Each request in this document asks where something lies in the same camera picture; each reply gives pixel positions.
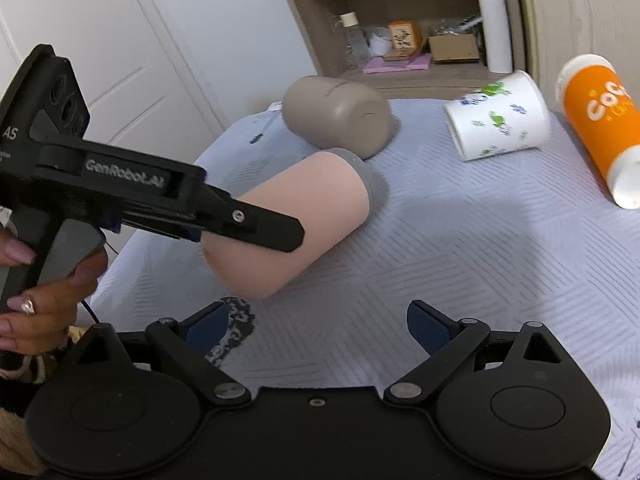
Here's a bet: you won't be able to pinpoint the pink cup grey rim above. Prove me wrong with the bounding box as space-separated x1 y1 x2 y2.
201 148 378 300

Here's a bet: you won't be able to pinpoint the white floral paper cup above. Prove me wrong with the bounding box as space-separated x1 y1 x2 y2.
444 70 551 162

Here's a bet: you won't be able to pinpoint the orange white paper cup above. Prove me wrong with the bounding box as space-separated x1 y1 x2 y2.
555 54 640 210

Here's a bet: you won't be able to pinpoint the left hand painted nails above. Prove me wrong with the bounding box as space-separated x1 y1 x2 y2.
1 248 108 356

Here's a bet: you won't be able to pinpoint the white door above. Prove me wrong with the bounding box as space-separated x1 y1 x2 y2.
1 0 222 162

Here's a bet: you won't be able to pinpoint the white patterned table cloth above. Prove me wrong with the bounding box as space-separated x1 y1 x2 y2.
89 96 640 478

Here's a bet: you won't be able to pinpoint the taupe plastic container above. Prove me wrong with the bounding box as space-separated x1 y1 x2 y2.
282 76 394 159

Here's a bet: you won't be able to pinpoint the clear bottle beige cap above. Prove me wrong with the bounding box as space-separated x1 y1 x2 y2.
340 12 371 70

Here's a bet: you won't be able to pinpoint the pink book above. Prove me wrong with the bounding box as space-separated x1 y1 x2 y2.
361 53 432 74

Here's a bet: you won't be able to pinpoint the orange decorated box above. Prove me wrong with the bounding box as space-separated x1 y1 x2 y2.
388 20 423 54

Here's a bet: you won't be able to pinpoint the wooden shelf unit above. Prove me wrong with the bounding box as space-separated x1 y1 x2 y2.
288 0 527 99

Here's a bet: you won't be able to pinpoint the small cardboard box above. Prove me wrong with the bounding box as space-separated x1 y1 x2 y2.
428 34 480 63

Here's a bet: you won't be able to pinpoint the white paper towel roll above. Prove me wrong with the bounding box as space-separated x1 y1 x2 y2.
478 0 513 74

